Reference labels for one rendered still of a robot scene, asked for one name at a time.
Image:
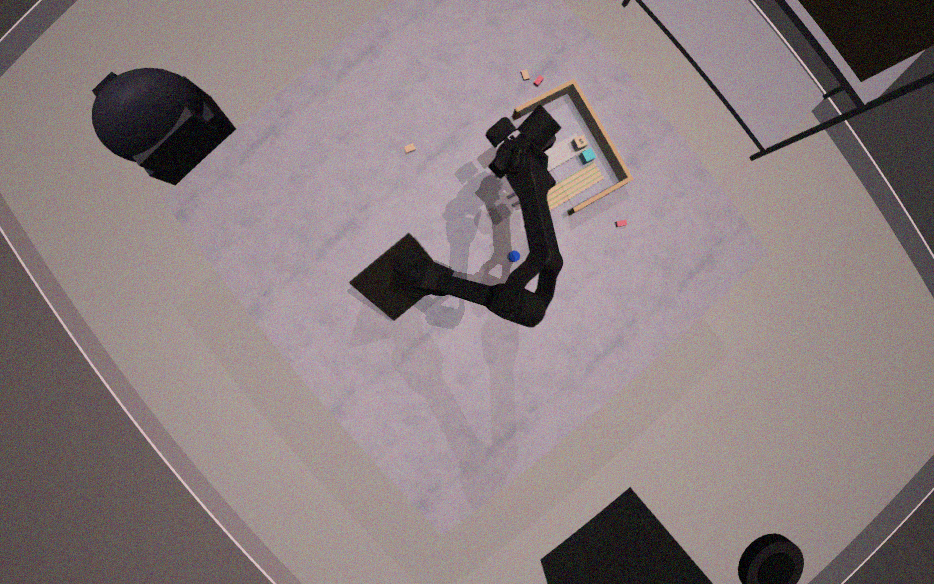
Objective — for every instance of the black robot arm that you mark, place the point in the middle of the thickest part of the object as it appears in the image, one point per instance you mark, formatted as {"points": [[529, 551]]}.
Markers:
{"points": [[525, 164]]}

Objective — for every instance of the tan strip with green lines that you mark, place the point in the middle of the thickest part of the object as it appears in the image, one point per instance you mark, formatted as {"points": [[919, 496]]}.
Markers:
{"points": [[556, 196]]}

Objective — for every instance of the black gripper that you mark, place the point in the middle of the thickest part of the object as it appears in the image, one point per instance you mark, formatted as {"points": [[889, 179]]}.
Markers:
{"points": [[500, 131]]}

